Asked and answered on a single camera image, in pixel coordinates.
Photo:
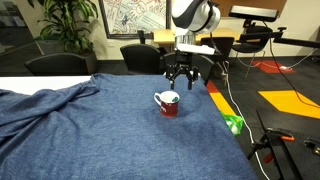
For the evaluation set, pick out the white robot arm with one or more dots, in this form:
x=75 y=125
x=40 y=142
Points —
x=191 y=17

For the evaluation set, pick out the potted green plant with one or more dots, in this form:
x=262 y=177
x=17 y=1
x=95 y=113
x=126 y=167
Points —
x=68 y=22

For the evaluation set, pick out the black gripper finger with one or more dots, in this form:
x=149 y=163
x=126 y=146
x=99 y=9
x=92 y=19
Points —
x=190 y=81
x=172 y=82

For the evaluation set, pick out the red and white mug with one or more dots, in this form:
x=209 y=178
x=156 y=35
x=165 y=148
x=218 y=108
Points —
x=168 y=102

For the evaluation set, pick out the black office chair middle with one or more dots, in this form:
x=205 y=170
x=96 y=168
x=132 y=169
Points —
x=141 y=59

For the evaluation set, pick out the orange handled clamp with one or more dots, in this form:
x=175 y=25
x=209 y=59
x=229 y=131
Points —
x=264 y=142

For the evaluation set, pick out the black office chair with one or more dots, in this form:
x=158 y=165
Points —
x=204 y=64
x=65 y=64
x=141 y=59

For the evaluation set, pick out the green plastic bag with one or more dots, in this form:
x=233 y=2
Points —
x=234 y=122

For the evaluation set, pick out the blue fabric table cloth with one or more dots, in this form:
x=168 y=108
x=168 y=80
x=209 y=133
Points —
x=110 y=128

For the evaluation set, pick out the wooden desk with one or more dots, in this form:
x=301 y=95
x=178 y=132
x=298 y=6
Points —
x=166 y=37

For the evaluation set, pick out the black office chair left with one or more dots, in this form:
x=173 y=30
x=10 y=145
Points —
x=65 y=64

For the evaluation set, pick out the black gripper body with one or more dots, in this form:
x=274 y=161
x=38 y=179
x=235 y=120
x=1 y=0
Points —
x=177 y=63

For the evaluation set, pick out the black chair at desk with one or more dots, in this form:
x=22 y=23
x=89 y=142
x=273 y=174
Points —
x=221 y=44

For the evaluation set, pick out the framed whiteboard drawing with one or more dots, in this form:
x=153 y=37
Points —
x=124 y=18

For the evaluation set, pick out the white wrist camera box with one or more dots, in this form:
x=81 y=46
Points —
x=203 y=49

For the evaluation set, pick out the black office chair right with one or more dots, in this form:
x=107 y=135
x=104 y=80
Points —
x=204 y=64

